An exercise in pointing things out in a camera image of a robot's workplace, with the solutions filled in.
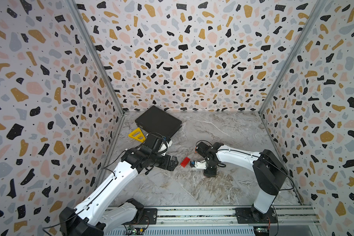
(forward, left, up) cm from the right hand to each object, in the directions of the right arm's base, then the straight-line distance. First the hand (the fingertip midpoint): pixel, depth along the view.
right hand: (208, 171), depth 88 cm
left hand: (-2, +20, +18) cm, 27 cm away
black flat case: (+37, +37, +5) cm, 52 cm away
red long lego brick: (+6, +14, 0) cm, 15 cm away
